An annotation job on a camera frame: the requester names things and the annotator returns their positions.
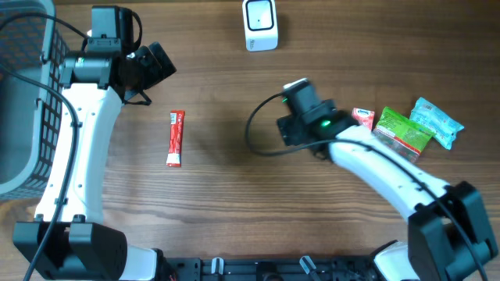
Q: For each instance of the green snack bag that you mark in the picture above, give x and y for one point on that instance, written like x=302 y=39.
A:
x=401 y=134

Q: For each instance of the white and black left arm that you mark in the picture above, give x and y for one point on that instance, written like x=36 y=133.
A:
x=67 y=239

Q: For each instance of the dark grey plastic basket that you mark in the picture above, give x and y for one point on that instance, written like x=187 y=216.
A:
x=30 y=116

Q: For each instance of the white barcode scanner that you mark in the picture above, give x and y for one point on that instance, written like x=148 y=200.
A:
x=260 y=24

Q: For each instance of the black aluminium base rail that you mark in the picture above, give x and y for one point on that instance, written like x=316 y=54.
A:
x=306 y=268

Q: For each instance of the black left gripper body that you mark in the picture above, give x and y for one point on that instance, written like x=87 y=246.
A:
x=149 y=71

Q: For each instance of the red white box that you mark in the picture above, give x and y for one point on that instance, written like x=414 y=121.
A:
x=176 y=136

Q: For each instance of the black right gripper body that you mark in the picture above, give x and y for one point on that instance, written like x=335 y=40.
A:
x=291 y=129

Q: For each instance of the orange tissue pack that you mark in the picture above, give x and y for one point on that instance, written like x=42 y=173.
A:
x=364 y=117

